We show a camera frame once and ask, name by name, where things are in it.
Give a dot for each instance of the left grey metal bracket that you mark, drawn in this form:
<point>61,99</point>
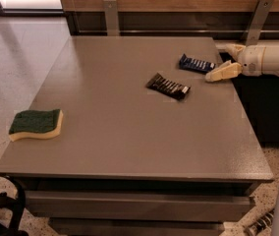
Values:
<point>111,17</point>

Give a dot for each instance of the striped tube on floor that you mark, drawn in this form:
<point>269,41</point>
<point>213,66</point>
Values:
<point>261,224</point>

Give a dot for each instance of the black rxbar bar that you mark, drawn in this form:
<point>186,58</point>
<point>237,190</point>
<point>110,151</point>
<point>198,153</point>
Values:
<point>168,87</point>

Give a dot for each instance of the grey metal bracket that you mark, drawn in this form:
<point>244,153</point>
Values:
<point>111,17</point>
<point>257,21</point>

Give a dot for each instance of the black chair frame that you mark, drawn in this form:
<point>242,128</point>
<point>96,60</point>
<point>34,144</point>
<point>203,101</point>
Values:
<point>16,206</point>

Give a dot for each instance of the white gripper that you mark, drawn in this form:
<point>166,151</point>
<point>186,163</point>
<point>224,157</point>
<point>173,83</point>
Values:
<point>251,60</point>

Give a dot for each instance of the grey drawer cabinet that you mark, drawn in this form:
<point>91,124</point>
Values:
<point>131,161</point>

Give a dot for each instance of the green yellow sponge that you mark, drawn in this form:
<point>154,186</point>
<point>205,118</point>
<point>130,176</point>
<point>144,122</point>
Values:
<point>35,124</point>

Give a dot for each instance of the blue rxbar blueberry bar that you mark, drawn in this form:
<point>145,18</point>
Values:
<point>195,65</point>

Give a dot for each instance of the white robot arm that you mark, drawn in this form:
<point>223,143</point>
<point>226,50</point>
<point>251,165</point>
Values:
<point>275,226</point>

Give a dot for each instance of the right grey metal bracket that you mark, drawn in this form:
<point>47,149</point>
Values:
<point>257,21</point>

